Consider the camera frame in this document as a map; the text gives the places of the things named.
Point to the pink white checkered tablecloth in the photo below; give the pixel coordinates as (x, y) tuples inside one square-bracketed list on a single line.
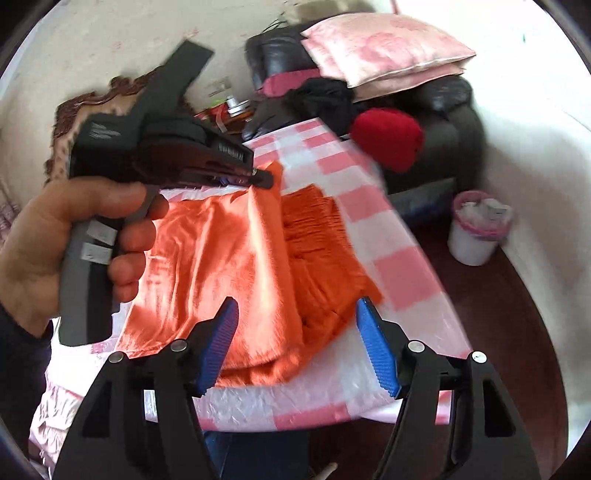
[(406, 286)]

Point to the orange pants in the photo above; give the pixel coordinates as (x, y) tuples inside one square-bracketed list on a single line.
[(207, 258)]

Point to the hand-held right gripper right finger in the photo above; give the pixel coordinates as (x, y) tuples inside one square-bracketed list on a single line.
[(376, 350)]

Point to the tufted carved headboard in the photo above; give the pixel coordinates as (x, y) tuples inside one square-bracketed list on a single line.
[(64, 115)]

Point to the red folded cloth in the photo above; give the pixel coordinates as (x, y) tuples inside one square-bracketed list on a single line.
[(388, 138)]

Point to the person's left forearm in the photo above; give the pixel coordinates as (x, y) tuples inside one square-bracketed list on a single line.
[(23, 360)]

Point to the white round device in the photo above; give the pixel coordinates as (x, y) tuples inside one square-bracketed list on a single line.
[(238, 108)]

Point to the maroon cushion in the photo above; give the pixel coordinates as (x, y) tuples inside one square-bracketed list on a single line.
[(281, 83)]

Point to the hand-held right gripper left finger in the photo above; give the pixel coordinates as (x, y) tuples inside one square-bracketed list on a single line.
[(217, 350)]

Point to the wooden nightstand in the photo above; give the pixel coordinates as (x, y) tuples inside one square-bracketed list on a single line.
[(231, 124)]

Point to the person's leg in jeans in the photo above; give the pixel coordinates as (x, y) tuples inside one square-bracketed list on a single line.
[(254, 457)]

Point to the clear plastic bag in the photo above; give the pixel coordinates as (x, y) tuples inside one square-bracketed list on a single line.
[(429, 198)]

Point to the white trash bin pink liner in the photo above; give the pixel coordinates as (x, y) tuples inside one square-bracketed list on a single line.
[(471, 244)]

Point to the person's left hand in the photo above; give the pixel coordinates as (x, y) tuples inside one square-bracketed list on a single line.
[(32, 258)]

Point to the black clothing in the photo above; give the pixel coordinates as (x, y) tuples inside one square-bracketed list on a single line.
[(323, 101)]

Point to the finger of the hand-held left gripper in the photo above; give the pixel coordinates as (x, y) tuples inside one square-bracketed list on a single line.
[(263, 179)]

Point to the wall socket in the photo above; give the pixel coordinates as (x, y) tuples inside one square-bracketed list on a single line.
[(219, 87)]

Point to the black leather sofa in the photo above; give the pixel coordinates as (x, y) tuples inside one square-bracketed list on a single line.
[(443, 134)]

